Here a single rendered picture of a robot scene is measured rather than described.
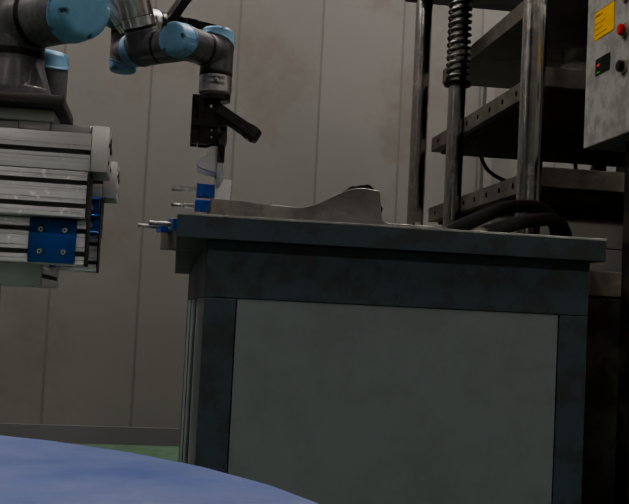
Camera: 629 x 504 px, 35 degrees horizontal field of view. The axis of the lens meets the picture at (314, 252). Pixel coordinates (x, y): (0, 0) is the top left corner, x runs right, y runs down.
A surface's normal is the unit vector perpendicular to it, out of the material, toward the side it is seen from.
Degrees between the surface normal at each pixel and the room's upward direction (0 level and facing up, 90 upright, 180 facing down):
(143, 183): 90
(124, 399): 90
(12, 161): 90
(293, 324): 90
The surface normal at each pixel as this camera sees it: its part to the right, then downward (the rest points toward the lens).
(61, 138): 0.16, -0.05
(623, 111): -0.99, -0.06
